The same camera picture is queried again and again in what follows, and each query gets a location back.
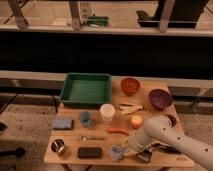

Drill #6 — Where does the grey blue towel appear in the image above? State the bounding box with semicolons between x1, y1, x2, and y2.
108;144;124;161

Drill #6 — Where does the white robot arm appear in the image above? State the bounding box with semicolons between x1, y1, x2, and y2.
126;115;213;171

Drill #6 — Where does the red bowl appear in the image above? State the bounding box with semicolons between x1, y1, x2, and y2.
121;77;140;96

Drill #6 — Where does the purple bowl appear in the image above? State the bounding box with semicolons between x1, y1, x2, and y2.
149;89;173;110

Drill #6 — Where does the white plastic cup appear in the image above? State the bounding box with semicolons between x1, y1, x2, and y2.
100;104;115;123

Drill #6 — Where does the green plastic tray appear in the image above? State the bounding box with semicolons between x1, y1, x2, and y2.
60;73;111;108

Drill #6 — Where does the yellow banana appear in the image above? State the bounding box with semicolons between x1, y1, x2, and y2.
119;104;144;115

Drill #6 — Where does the blue plastic cup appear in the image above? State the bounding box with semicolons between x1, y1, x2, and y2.
79;111;92;127

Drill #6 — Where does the orange carrot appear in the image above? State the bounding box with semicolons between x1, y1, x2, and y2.
106;127;129;136

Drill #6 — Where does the orange yellow fruit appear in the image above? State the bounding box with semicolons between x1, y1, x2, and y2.
130;115;143;129

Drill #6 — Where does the wooden table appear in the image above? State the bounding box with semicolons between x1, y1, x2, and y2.
44;78;194;167

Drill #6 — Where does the silver fork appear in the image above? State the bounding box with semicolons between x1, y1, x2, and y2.
79;136;107;141

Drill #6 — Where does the blue sponge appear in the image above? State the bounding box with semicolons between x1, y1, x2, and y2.
52;118;73;130

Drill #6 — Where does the green box on shelf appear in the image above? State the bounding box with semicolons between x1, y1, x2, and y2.
86;16;109;26

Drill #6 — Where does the black rectangular block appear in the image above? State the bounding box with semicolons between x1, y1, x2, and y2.
78;147;102;158

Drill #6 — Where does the dark red grape bunch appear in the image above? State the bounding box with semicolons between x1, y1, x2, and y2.
164;114;177;127

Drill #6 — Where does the small metal cup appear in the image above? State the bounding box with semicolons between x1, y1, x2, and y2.
51;139;65;155

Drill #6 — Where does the black handled tool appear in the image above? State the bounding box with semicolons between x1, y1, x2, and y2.
151;143;181;154

